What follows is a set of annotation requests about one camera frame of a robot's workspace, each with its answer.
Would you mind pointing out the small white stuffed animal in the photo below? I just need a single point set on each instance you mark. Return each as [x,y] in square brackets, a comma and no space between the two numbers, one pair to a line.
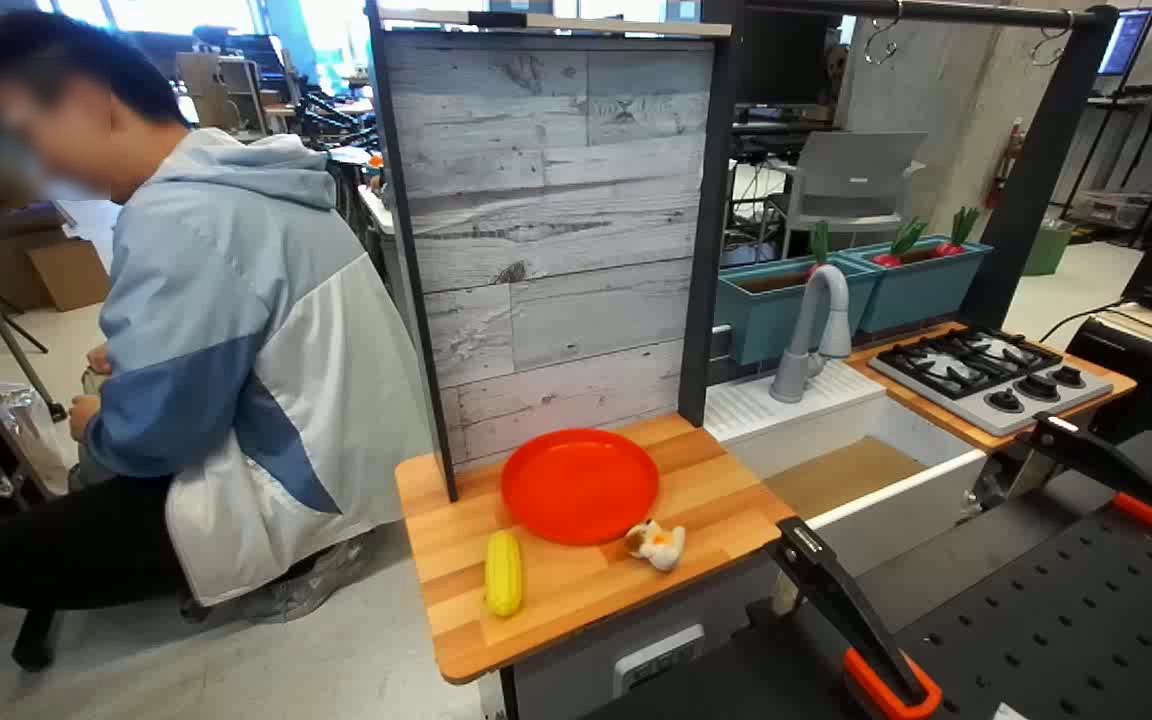
[658,544]

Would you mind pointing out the red round plate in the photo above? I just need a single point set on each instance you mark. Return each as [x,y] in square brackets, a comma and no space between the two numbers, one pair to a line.
[579,487]

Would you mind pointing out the wooden cutting board counter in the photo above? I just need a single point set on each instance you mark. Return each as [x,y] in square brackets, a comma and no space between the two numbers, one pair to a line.
[722,505]

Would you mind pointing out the grey wood-pattern back panel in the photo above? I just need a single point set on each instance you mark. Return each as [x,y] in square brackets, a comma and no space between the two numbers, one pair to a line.
[557,212]

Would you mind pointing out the yellow toy corn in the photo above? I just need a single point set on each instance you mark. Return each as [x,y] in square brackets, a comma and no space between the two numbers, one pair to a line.
[504,574]

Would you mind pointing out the white toy sink basin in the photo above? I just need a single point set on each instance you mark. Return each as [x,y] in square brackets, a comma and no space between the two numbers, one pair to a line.
[845,455]

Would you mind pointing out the person in blue jacket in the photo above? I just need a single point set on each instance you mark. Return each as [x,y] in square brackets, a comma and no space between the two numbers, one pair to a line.
[255,383]

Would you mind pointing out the teal planter box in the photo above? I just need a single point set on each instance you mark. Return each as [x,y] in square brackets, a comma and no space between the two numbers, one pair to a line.
[886,294]

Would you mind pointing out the grey chair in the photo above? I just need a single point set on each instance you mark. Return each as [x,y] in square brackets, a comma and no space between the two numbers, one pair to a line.
[849,180]

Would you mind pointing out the toy stove top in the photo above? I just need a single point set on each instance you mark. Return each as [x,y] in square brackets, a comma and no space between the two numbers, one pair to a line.
[989,377]

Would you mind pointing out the black orange clamp left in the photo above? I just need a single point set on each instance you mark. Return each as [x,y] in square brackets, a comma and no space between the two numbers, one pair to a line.
[875,666]

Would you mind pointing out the black orange clamp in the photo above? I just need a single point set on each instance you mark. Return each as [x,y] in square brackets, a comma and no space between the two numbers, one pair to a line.
[1059,441]
[875,666]

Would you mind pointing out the black orange clamp right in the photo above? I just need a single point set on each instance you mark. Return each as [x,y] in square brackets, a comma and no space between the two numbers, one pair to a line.
[1059,441]

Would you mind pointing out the cardboard box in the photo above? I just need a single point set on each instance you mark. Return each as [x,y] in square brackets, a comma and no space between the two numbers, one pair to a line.
[47,269]

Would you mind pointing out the black metal frame post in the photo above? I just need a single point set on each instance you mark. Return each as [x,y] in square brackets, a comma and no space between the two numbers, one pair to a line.
[1042,159]

